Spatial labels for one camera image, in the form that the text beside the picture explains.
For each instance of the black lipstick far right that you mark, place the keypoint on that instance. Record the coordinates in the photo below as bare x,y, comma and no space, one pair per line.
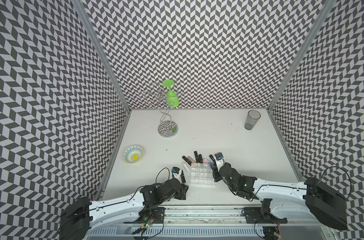
212,159

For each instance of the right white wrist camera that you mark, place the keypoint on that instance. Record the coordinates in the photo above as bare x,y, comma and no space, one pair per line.
219,160

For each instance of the black gold lipstick left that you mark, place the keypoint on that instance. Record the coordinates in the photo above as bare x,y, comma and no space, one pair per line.
186,160

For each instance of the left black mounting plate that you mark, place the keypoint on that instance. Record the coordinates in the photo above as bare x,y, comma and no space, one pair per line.
157,215

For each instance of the black mounting plate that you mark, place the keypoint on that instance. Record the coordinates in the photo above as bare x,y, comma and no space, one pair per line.
262,214
157,215

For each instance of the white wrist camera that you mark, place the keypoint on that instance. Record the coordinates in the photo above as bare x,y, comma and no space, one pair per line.
219,160
177,173

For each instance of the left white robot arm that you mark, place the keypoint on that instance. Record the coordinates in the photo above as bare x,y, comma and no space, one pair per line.
84,216

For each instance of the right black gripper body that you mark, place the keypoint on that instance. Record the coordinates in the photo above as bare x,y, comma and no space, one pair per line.
216,174

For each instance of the green plastic goblet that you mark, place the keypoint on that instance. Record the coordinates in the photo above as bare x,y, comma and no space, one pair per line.
171,97

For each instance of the clear acrylic lipstick organizer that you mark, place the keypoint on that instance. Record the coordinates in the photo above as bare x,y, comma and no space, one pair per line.
201,175

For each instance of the metal wire cup stand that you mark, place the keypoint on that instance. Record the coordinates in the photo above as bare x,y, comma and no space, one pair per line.
167,128

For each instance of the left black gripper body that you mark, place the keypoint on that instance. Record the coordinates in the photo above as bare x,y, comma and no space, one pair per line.
181,194

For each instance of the grey glass tumbler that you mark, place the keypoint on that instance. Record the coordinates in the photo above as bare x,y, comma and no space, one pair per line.
252,118

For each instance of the black lipstick silver band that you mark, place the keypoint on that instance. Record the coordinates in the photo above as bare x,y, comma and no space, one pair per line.
182,177

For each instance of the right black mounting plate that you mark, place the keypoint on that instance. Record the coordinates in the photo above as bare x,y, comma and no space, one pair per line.
262,214

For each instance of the yellow blue patterned bowl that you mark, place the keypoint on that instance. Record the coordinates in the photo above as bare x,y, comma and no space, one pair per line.
133,154

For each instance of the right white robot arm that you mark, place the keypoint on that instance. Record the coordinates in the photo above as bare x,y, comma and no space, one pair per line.
311,199

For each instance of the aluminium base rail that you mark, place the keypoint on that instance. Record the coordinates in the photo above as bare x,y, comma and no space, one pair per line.
213,223

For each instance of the clear white lipstick tube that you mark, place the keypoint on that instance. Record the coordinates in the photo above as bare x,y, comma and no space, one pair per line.
186,166

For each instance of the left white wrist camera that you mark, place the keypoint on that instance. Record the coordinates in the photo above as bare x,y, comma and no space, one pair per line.
177,173

